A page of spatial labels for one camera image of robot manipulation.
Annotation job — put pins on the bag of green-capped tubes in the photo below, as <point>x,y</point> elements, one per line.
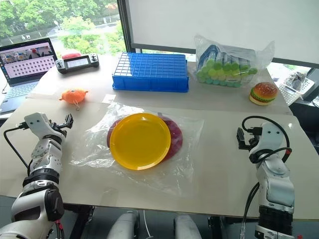
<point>224,67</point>

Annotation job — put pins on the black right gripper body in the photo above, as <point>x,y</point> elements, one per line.
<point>253,142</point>

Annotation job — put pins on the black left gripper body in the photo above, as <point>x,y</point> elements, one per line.
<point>58,127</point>

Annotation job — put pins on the clear plastic bag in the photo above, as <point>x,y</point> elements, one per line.
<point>184,161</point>

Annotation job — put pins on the dark window pillar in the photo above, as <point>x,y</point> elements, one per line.
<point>123,25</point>

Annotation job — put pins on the blue plastic grid crate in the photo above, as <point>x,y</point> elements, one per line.
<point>154,72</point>

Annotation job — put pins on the white plastic basket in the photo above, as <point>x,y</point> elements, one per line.
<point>291,93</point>

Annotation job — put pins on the yellow round plastic plate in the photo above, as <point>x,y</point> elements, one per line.
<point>139,142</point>

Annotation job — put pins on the open laptop computer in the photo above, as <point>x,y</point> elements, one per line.
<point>25,62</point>

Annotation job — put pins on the red rounded object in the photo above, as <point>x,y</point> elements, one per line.
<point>71,54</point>

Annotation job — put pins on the dark red object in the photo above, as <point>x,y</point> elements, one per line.
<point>176,135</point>

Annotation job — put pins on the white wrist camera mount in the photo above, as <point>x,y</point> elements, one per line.
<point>37,124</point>
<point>272,134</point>

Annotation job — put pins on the grey rounded robot leg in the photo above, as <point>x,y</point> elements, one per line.
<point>187,227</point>
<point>125,225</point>

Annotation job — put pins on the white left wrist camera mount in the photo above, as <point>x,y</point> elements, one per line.
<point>37,124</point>

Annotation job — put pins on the black table leg frame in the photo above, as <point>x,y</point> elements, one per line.
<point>214,227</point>
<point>81,221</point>

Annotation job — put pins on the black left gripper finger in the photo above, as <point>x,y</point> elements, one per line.
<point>68,117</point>
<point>70,124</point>

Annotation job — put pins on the black handheld controller with screen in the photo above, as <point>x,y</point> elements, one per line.
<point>77,62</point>

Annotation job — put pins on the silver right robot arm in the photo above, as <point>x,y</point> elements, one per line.
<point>276,184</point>

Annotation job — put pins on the orange plush fish toy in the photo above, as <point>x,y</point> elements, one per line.
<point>73,95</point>

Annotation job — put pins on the toy hamburger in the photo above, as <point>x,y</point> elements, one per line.
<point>264,93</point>

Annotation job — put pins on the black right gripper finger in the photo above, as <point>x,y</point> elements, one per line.
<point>242,145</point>
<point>240,134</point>

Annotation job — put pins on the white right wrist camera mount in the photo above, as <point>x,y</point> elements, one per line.
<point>272,134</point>

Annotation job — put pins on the white roller screen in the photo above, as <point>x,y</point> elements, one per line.
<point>211,22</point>

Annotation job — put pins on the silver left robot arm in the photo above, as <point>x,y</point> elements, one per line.
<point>45,155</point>

